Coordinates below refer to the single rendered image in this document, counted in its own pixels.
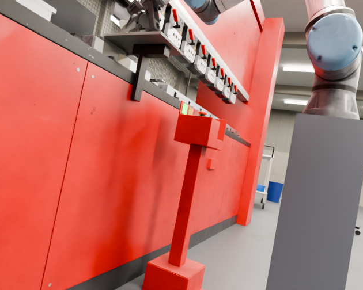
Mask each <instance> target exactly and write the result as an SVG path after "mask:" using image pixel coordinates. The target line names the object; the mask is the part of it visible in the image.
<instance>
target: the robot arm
mask: <svg viewBox="0 0 363 290"><path fill-rule="evenodd" d="M169 1H170V0H141V1H139V0H133V1H132V3H131V4H130V5H129V6H128V8H127V11H128V13H129V14H130V15H131V17H130V18H129V19H128V20H126V21H125V20H120V21H119V26H120V32H119V33H126V32H129V31H130V30H131V31H130V33H131V32H148V31H149V30H151V31H152V32H158V31H161V27H160V18H159V12H158V6H159V5H160V6H161V7H162V8H163V7H164V5H167V4H168V2H169ZM183 1H184V2H185V3H186V4H187V5H188V6H189V7H190V8H191V9H192V10H193V11H194V13H195V14H196V15H197V16H198V17H199V19H200V20H201V21H203V22H204V23H205V24H206V25H213V24H215V23H216V22H217V21H218V20H219V18H220V14H221V13H223V12H225V11H227V10H229V9H230V8H232V7H234V6H236V5H238V4H239V3H241V2H243V1H245V0H183ZM305 3H306V7H307V12H308V18H309V23H307V25H306V27H305V35H306V40H307V53H308V56H309V58H310V60H311V62H312V65H313V69H314V72H315V76H314V80H313V86H312V93H311V97H310V98H309V100H308V102H307V104H306V106H305V108H304V110H303V111H302V113H304V114H310V115H321V116H331V117H341V118H347V119H358V120H359V119H360V117H359V114H358V109H357V104H356V91H357V85H358V79H359V74H360V68H361V62H362V59H363V48H362V44H363V33H362V29H361V27H360V25H359V23H358V22H357V20H356V16H355V13H354V10H352V9H351V8H348V7H346V6H345V2H344V0H305ZM136 23H137V24H138V26H137V28H136V29H134V28H135V26H136ZM139 24H140V25H139Z"/></svg>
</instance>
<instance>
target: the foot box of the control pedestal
mask: <svg viewBox="0 0 363 290"><path fill-rule="evenodd" d="M169 254H170V252H167V253H165V254H163V255H161V256H159V257H157V258H155V259H153V260H151V261H149V262H148V263H147V266H146V272H145V278H144V281H143V287H142V290H204V289H202V282H203V276H204V272H205V265H203V264H200V263H198V262H195V261H192V260H189V259H187V258H186V262H185V264H184V265H182V266H180V267H178V266H176V265H172V264H170V263H168V260H169Z"/></svg>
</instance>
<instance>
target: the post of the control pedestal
mask: <svg viewBox="0 0 363 290"><path fill-rule="evenodd" d="M205 154H206V147H204V146H198V145H194V144H191V145H190V149H189V153H188V159H187V165H186V170H185V175H184V180H183V186H182V190H181V196H180V201H179V207H178V211H177V217H176V223H175V229H174V232H173V238H172V244H171V250H170V254H169V260H168V263H170V264H172V265H176V266H178V267H180V266H182V265H184V264H185V262H186V256H187V250H188V244H189V240H190V235H191V229H192V223H193V219H194V213H195V207H196V201H197V197H198V191H199V186H200V181H201V176H202V170H203V164H204V160H205Z"/></svg>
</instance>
